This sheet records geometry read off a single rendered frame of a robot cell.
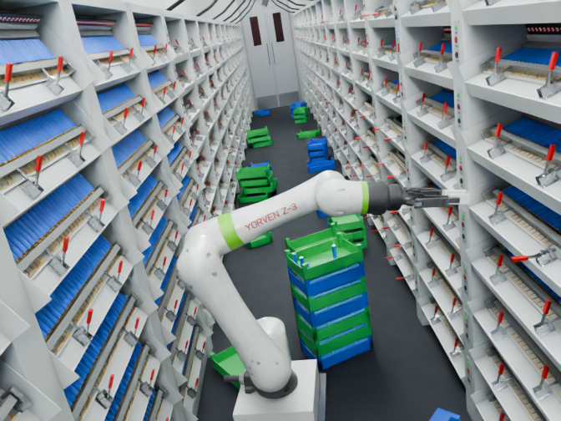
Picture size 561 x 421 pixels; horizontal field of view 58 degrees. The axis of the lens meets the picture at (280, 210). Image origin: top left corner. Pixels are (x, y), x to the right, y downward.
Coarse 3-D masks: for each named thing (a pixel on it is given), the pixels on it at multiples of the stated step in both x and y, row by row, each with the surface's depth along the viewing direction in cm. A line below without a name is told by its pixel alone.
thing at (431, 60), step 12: (432, 36) 209; (420, 48) 195; (432, 48) 202; (444, 48) 191; (408, 60) 212; (420, 60) 196; (432, 60) 190; (444, 60) 172; (408, 72) 210; (420, 72) 191; (432, 72) 177; (444, 72) 169; (444, 84) 169
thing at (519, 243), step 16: (480, 192) 159; (480, 208) 156; (480, 224) 157; (512, 224) 140; (512, 240) 134; (528, 240) 130; (544, 240) 127; (544, 272) 117; (560, 272) 114; (560, 288) 111
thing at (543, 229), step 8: (496, 192) 155; (496, 200) 153; (504, 200) 148; (512, 200) 146; (520, 208) 140; (520, 216) 139; (528, 216) 135; (520, 224) 136; (528, 224) 136; (536, 224) 130; (544, 224) 128; (544, 232) 126; (552, 232) 124; (552, 240) 123; (560, 240) 120; (560, 248) 120; (560, 256) 117
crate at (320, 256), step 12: (336, 240) 245; (288, 252) 234; (300, 252) 238; (312, 252) 241; (324, 252) 243; (336, 252) 241; (348, 252) 239; (360, 252) 228; (288, 264) 235; (300, 264) 236; (312, 264) 233; (324, 264) 222; (336, 264) 224; (348, 264) 227; (312, 276) 221
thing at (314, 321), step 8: (296, 304) 240; (344, 304) 232; (352, 304) 234; (360, 304) 236; (304, 312) 233; (312, 312) 226; (328, 312) 229; (336, 312) 231; (344, 312) 233; (312, 320) 227; (320, 320) 229; (328, 320) 231
